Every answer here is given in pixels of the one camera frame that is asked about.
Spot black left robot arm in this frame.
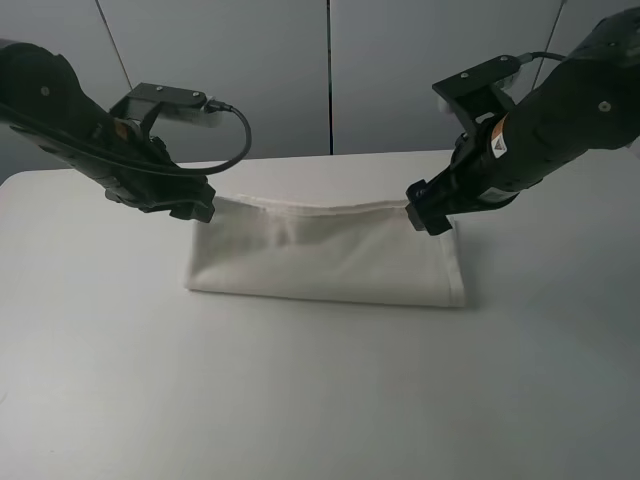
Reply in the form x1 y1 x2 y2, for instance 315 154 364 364
1 40 215 223

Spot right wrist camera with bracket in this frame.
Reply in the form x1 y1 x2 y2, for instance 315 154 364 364
432 55 521 136

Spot white towel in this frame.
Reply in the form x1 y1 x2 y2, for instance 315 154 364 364
185 196 466 308

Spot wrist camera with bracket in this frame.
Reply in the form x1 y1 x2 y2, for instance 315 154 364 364
109 83 222 140
432 55 521 136

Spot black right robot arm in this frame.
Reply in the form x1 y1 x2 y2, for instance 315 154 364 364
406 8 639 236

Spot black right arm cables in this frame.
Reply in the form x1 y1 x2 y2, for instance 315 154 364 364
519 51 571 66

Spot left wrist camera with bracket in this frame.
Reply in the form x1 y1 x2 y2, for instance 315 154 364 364
109 83 222 140

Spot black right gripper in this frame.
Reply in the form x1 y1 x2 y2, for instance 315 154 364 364
405 132 519 236

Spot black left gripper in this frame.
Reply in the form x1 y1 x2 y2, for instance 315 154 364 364
102 135 216 223

